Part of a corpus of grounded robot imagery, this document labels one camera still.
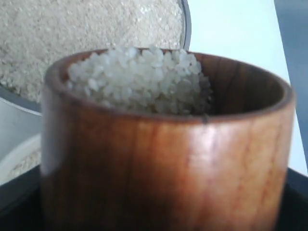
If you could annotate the round metal rice tray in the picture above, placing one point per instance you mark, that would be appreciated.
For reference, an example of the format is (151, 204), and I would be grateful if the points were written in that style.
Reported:
(35, 33)

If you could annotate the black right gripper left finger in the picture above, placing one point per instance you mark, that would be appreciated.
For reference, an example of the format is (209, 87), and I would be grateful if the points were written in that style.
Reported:
(20, 208)

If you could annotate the white bowl of rice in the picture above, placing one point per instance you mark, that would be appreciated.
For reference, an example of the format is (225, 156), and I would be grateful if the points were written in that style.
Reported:
(19, 138)

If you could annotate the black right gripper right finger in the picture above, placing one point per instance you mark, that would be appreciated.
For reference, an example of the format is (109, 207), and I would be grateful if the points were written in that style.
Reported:
(293, 215)

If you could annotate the brown wooden cup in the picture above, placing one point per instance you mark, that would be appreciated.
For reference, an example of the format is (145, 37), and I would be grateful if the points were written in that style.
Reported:
(111, 170)

